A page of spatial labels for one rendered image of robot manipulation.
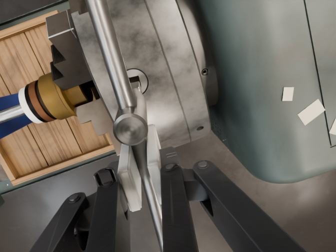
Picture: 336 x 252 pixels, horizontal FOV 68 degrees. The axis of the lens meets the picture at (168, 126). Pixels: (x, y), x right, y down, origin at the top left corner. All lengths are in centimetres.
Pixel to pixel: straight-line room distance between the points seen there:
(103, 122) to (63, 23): 17
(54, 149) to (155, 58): 50
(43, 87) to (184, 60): 25
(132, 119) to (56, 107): 31
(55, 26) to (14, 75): 38
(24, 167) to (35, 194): 114
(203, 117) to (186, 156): 133
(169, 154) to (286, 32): 21
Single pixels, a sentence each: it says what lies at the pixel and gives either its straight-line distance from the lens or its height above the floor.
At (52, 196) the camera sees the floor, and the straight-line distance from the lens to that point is 189.
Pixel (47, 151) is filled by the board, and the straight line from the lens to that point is 75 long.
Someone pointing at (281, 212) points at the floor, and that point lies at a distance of 210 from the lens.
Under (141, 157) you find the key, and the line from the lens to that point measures 18.
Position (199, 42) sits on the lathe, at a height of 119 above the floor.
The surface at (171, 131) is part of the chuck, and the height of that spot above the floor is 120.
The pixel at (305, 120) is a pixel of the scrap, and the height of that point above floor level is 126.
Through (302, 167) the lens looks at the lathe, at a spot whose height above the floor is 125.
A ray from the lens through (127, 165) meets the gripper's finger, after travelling 16.
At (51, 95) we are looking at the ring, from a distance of 45.
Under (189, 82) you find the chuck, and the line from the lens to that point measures 31.
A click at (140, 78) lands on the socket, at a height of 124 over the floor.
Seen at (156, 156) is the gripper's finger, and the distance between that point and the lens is 15.
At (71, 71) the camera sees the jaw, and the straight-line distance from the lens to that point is 41.
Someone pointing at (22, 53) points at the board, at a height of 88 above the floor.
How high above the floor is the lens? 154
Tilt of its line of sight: 75 degrees down
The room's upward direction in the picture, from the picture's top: 164 degrees clockwise
